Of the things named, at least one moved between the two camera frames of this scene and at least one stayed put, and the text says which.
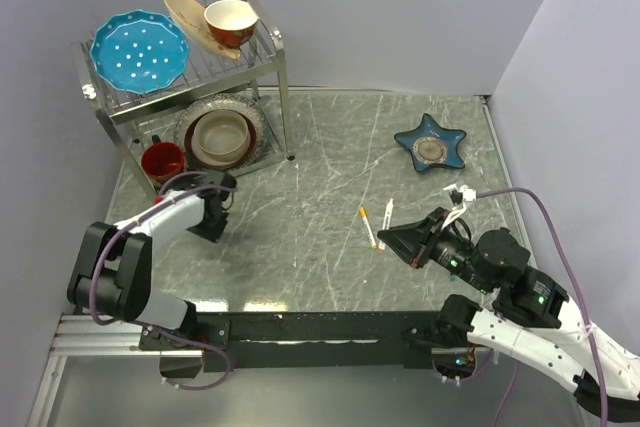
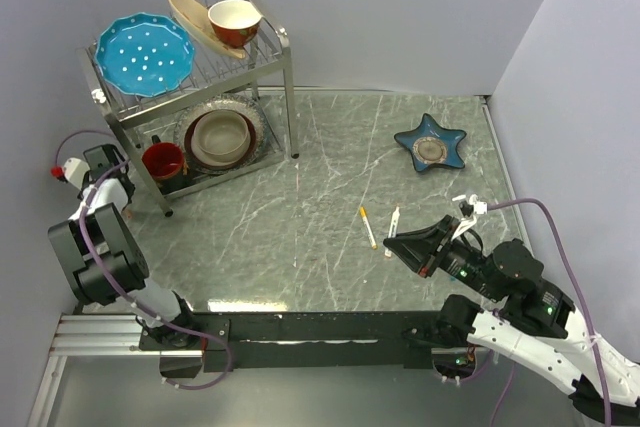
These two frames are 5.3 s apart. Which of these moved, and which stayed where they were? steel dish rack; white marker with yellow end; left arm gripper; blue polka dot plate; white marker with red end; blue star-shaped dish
Moved: left arm gripper; white marker with red end
Stayed: blue polka dot plate; blue star-shaped dish; white marker with yellow end; steel dish rack
